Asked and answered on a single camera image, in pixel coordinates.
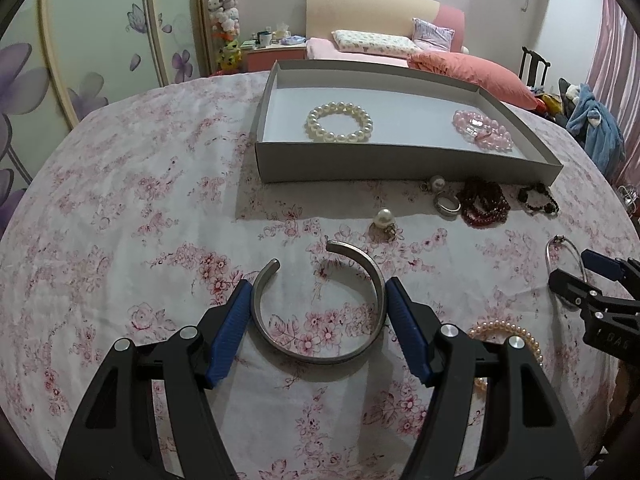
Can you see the lilac pillow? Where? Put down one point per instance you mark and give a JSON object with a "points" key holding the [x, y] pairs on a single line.
{"points": [[432, 35]]}

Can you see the blue garment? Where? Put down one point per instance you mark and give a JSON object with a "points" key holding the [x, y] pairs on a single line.
{"points": [[600, 130]]}

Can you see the pile of colourful clothes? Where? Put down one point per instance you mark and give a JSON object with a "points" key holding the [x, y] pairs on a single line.
{"points": [[547, 102]]}

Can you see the folded pink quilt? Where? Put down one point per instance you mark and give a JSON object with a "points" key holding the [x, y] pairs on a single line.
{"points": [[465, 70]]}

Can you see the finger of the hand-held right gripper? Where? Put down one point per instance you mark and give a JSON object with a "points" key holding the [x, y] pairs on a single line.
{"points": [[570, 285], [600, 262]]}

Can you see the grey cardboard tray box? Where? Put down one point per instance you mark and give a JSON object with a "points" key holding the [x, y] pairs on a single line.
{"points": [[400, 160]]}

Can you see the white floral pillow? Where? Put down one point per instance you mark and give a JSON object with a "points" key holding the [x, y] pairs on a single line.
{"points": [[375, 42]]}

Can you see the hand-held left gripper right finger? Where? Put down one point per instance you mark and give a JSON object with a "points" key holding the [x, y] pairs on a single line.
{"points": [[406, 330]]}

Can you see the thin silver bangle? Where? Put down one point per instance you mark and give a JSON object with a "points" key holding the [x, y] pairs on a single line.
{"points": [[548, 255]]}

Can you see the pearl earring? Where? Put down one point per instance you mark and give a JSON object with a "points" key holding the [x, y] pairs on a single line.
{"points": [[384, 218], [436, 182]]}

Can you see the pink floral tablecloth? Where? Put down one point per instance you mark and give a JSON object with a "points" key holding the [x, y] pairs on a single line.
{"points": [[125, 210]]}

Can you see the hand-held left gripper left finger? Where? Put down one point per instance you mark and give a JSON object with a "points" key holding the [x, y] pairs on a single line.
{"points": [[231, 332]]}

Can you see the pink curtain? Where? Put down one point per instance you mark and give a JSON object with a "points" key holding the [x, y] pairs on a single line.
{"points": [[617, 60]]}

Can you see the dark wooden chair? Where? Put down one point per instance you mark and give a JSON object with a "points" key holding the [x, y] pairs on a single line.
{"points": [[532, 67]]}

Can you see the cream and pink headboard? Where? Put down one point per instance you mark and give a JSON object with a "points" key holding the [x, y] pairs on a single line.
{"points": [[370, 5]]}

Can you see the blue cloth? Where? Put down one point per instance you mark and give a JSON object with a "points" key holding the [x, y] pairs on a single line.
{"points": [[294, 39]]}

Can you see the pink nightstand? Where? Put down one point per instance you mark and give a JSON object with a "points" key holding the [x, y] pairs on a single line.
{"points": [[272, 57]]}

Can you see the floral sliding wardrobe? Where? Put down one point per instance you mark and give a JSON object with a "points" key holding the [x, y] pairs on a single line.
{"points": [[75, 35]]}

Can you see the tube of plush toys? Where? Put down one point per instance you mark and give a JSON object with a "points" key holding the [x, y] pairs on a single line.
{"points": [[225, 20]]}

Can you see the white mug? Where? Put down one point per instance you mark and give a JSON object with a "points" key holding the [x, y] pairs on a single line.
{"points": [[265, 37]]}

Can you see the silver cuff bangle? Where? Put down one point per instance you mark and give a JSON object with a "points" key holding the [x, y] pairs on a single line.
{"points": [[258, 305]]}

